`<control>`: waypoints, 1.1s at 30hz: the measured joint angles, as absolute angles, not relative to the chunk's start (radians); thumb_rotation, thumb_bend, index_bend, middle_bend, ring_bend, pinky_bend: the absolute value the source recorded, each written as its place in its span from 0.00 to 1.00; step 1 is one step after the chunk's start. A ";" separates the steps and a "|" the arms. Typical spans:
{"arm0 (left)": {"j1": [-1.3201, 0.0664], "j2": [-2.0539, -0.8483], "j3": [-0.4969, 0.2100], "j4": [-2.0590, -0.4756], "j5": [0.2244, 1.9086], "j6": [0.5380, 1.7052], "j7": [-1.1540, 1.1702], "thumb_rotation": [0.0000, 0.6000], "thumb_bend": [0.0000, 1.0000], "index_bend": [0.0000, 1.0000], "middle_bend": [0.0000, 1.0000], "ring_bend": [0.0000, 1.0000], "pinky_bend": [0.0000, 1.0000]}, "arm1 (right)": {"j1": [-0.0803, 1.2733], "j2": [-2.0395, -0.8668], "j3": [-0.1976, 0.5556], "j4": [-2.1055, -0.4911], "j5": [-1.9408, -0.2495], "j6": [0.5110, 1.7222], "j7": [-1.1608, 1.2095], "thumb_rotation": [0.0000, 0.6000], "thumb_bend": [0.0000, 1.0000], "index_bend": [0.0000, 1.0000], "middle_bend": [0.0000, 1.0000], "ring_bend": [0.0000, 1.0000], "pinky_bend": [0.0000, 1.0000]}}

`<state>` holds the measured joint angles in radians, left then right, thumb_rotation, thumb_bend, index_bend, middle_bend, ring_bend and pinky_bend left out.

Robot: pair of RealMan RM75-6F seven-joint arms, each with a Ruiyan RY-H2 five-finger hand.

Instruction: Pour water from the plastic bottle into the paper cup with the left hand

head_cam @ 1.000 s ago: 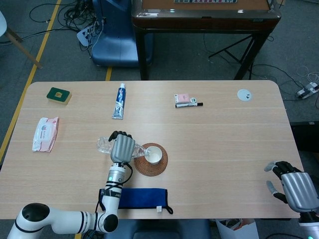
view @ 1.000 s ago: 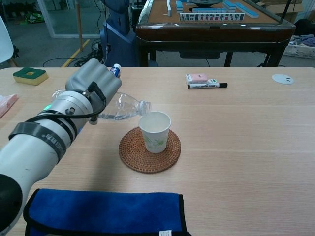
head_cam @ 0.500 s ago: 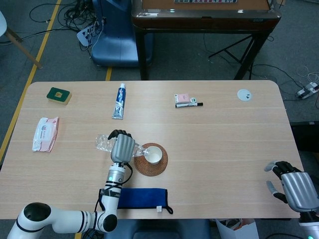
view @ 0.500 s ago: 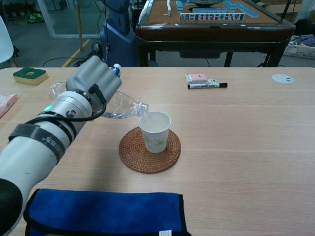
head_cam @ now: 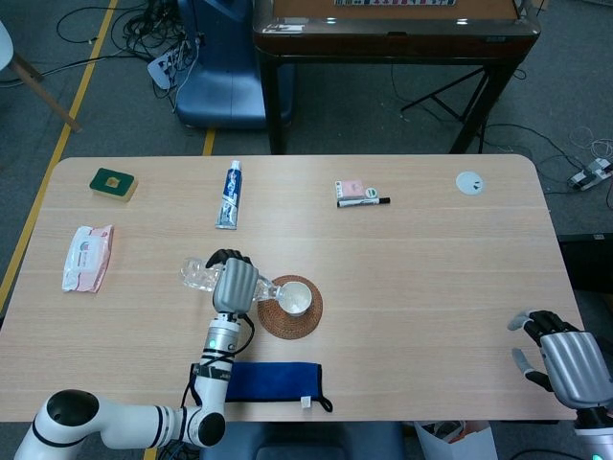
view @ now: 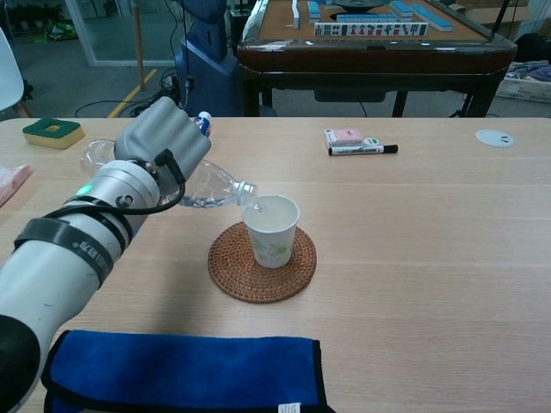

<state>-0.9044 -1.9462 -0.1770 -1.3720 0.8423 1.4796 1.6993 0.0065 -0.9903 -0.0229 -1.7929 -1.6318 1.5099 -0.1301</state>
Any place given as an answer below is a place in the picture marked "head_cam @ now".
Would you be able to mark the black white marker pen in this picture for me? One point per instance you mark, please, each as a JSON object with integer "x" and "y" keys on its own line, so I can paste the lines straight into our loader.
{"x": 359, "y": 203}

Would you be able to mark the blue white toothpaste tube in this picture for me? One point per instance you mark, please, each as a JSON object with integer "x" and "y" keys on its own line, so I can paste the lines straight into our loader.
{"x": 230, "y": 201}

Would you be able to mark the row of mahjong tiles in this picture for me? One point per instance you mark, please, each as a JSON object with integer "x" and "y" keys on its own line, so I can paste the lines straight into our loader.
{"x": 392, "y": 3}

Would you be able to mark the clear plastic bottle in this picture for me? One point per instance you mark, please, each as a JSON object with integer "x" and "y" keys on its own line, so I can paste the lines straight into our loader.
{"x": 196, "y": 275}

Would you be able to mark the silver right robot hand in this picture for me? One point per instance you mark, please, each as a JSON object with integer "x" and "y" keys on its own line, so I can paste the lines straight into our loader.
{"x": 574, "y": 369}

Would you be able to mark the round woven rattan coaster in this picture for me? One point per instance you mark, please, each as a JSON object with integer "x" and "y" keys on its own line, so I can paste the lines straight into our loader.
{"x": 268, "y": 321}

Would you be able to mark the white chair wooden legs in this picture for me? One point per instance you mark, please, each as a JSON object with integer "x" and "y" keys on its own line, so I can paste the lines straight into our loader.
{"x": 4, "y": 48}

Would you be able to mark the black case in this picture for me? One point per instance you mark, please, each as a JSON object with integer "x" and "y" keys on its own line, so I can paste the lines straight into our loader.
{"x": 589, "y": 263}

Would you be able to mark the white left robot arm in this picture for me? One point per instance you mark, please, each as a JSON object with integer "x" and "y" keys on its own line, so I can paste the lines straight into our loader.
{"x": 211, "y": 388}

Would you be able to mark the grey floor power strip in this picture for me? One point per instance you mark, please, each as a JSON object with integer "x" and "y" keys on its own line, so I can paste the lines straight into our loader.
{"x": 586, "y": 176}

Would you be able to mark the round green white tin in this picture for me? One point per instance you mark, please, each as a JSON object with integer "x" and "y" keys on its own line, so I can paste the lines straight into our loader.
{"x": 371, "y": 192}

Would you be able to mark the blue microfiber cloth black trim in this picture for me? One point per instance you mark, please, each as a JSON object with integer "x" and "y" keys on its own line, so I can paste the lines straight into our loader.
{"x": 273, "y": 383}

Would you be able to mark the blue machine base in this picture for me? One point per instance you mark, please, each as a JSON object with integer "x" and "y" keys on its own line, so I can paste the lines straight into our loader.
{"x": 215, "y": 86}

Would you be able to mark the white paper cup green print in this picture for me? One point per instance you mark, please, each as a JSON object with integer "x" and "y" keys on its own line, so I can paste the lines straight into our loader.
{"x": 301, "y": 297}

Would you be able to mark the black tripod stand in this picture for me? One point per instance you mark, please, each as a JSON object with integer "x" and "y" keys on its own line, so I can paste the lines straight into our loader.
{"x": 433, "y": 95}

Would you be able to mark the white power strip with plugs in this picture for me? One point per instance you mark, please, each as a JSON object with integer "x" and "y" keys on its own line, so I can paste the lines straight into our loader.
{"x": 160, "y": 69}

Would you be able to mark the small pink white box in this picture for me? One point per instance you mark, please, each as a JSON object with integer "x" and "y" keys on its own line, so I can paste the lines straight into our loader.
{"x": 349, "y": 187}

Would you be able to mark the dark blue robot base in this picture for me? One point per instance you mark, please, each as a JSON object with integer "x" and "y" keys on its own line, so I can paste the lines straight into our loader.
{"x": 297, "y": 445}

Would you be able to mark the grey round table grommet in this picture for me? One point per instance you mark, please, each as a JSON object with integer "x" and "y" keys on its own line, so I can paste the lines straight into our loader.
{"x": 467, "y": 182}

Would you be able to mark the white paper bag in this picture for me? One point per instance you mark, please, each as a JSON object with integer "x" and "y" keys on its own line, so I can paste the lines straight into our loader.
{"x": 474, "y": 443}

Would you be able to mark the pink white wet wipes pack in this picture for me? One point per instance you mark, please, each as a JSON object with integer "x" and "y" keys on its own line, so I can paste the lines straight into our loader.
{"x": 86, "y": 259}

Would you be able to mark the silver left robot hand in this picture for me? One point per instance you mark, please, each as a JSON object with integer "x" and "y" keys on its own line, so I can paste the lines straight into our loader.
{"x": 234, "y": 287}

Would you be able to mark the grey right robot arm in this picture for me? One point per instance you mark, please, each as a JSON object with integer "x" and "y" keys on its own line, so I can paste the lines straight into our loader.
{"x": 596, "y": 433}

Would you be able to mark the dark wood mahjong table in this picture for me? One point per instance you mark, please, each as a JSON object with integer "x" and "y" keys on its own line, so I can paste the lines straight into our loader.
{"x": 383, "y": 43}

